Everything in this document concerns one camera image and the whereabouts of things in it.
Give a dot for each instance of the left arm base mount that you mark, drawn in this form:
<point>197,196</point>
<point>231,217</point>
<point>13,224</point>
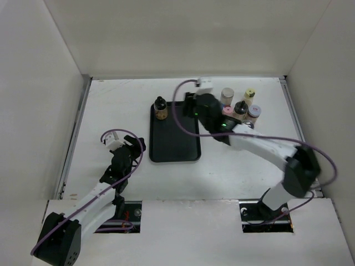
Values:
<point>126,219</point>

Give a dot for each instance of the black knob spice bottle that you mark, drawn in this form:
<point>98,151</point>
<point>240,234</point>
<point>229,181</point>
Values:
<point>160,107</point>

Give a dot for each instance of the red label lid spice jar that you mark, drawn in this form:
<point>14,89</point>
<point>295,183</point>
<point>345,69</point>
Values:
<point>253,113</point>

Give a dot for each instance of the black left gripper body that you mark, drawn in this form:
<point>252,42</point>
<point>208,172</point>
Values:
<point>131,159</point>

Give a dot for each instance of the black rectangular tray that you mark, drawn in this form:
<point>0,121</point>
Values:
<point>167,143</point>

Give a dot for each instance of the pink cap spice bottle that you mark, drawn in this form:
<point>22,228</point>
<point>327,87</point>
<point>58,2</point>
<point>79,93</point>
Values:
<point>227,110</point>

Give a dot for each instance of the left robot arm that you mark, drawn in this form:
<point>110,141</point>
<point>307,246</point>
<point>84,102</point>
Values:
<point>61,237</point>

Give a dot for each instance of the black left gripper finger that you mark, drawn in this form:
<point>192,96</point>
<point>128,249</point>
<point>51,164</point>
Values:
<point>139,147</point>
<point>131,141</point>

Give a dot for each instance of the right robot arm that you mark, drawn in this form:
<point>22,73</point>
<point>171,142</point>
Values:
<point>298,162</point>

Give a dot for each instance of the black knob grinder bottle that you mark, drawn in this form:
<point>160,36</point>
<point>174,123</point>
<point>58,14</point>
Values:
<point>240,110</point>

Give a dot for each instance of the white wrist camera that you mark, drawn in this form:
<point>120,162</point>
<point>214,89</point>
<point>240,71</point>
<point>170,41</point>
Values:
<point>112,142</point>
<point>204,86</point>

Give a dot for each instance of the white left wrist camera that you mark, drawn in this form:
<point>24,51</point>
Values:
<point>112,142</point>

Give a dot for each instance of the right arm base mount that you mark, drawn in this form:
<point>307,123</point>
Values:
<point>255,220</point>

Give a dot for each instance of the silver lid blue label jar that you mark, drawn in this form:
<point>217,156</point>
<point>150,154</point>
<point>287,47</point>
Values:
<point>227,95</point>

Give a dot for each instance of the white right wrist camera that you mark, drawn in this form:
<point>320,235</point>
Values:
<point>204,86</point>

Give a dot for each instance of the yellow cap condiment bottle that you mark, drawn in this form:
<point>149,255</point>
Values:
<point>249,96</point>

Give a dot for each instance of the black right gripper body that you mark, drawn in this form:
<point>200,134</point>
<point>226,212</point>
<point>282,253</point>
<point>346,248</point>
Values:
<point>202,119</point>

